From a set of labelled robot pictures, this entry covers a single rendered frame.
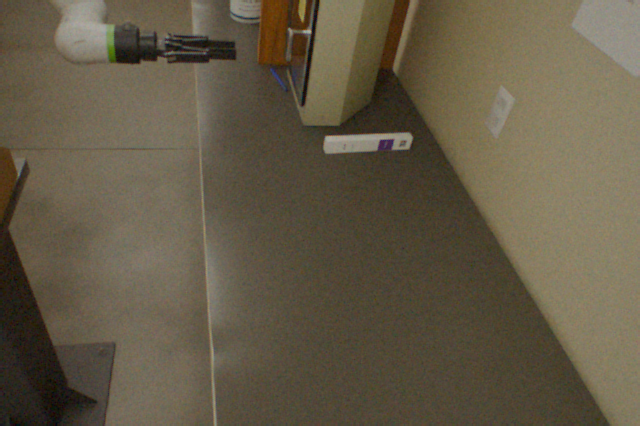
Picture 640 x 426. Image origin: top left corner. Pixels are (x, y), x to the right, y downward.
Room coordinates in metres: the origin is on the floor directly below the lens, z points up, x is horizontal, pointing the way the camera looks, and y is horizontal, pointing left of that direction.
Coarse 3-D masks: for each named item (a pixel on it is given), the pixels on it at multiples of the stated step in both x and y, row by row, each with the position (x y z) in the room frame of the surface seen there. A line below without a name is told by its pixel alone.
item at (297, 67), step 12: (312, 0) 1.30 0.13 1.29; (312, 12) 1.28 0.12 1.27; (300, 24) 1.40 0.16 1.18; (312, 24) 1.27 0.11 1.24; (300, 36) 1.38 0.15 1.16; (312, 36) 1.27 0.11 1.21; (300, 48) 1.36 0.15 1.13; (300, 60) 1.34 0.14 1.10; (300, 72) 1.32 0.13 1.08; (300, 84) 1.31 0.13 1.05; (300, 96) 1.29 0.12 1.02
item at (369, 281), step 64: (192, 0) 2.00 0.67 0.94; (256, 64) 1.58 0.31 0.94; (256, 128) 1.20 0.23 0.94; (320, 128) 1.27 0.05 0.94; (384, 128) 1.34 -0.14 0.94; (256, 192) 0.93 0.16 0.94; (320, 192) 0.98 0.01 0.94; (384, 192) 1.03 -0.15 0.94; (448, 192) 1.09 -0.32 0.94; (256, 256) 0.73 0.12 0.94; (320, 256) 0.77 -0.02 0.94; (384, 256) 0.80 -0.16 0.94; (448, 256) 0.85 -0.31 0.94; (256, 320) 0.57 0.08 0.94; (320, 320) 0.60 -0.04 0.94; (384, 320) 0.63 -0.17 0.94; (448, 320) 0.66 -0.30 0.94; (512, 320) 0.69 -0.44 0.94; (256, 384) 0.44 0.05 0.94; (320, 384) 0.46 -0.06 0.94; (384, 384) 0.49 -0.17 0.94; (448, 384) 0.51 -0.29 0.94; (512, 384) 0.54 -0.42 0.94; (576, 384) 0.57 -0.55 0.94
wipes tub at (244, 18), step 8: (232, 0) 1.90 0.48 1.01; (240, 0) 1.88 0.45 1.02; (248, 0) 1.88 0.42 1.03; (256, 0) 1.90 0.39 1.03; (232, 8) 1.90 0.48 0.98; (240, 8) 1.88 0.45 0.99; (248, 8) 1.88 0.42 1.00; (256, 8) 1.90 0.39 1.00; (232, 16) 1.90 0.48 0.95; (240, 16) 1.88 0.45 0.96; (248, 16) 1.89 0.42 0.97; (256, 16) 1.90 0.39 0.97
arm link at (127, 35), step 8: (128, 24) 1.16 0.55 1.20; (120, 32) 1.13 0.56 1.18; (128, 32) 1.14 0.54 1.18; (136, 32) 1.15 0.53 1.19; (120, 40) 1.12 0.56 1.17; (128, 40) 1.13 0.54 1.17; (136, 40) 1.13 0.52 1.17; (120, 48) 1.11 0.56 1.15; (128, 48) 1.12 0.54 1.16; (136, 48) 1.12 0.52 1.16; (120, 56) 1.11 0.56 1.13; (128, 56) 1.12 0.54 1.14; (136, 56) 1.12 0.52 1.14
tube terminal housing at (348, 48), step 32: (320, 0) 1.27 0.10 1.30; (352, 0) 1.29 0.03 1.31; (384, 0) 1.41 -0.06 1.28; (320, 32) 1.27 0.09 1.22; (352, 32) 1.30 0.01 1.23; (384, 32) 1.46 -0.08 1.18; (320, 64) 1.27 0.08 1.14; (352, 64) 1.31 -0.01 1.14; (320, 96) 1.28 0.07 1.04; (352, 96) 1.35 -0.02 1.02
